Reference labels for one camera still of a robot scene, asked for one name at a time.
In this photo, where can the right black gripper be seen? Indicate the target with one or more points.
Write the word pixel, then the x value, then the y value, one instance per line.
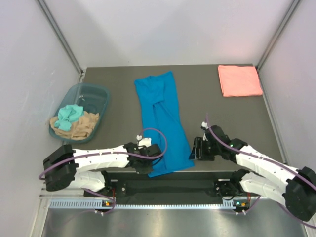
pixel 194 155

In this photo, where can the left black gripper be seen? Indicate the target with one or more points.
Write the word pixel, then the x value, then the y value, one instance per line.
pixel 145 170

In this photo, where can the blue t shirt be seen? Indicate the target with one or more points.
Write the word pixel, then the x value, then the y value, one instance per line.
pixel 160 110

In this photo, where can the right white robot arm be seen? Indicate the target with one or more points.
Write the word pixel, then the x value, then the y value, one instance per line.
pixel 293 188

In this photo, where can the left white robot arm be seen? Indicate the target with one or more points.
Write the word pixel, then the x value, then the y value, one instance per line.
pixel 84 169

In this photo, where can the beige t shirt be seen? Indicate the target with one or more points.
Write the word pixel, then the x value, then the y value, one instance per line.
pixel 75 131

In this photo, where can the teal plastic basin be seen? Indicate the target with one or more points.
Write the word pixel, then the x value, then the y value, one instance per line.
pixel 94 99

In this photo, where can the folded pink t shirt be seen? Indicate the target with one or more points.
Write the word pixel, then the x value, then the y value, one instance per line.
pixel 239 81

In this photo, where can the mint green t shirt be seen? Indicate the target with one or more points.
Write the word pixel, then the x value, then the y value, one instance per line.
pixel 67 116

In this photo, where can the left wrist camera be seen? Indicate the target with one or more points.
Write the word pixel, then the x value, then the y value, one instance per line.
pixel 143 141

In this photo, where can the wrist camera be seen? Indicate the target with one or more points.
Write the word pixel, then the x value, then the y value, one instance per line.
pixel 143 141
pixel 206 132

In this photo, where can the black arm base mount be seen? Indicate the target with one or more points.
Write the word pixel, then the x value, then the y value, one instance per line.
pixel 214 184

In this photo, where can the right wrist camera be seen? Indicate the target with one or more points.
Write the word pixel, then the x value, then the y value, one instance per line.
pixel 206 132

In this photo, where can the right aluminium frame post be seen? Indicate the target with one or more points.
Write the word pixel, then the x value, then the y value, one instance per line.
pixel 294 5

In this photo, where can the aluminium frame post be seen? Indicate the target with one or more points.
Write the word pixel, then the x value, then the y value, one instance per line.
pixel 60 36
pixel 294 5

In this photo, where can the left aluminium frame post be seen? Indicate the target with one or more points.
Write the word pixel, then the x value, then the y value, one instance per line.
pixel 60 36

